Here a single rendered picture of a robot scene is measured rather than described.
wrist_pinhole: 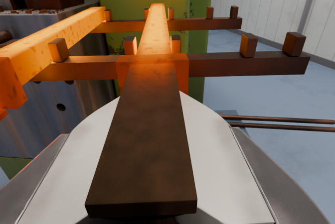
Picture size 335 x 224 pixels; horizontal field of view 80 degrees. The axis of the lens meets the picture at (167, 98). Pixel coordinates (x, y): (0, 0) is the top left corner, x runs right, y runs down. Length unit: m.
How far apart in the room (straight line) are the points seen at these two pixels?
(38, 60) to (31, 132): 0.52
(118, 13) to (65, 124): 0.35
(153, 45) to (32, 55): 0.11
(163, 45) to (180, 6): 0.45
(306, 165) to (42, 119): 1.37
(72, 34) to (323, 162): 1.49
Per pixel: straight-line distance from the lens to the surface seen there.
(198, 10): 1.06
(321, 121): 0.62
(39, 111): 0.66
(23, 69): 0.20
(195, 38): 1.09
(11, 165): 0.91
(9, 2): 0.63
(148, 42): 0.19
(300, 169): 1.45
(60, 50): 0.23
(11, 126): 0.76
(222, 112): 0.57
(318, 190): 1.39
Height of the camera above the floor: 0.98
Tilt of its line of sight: 32 degrees down
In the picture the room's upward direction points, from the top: 2 degrees counter-clockwise
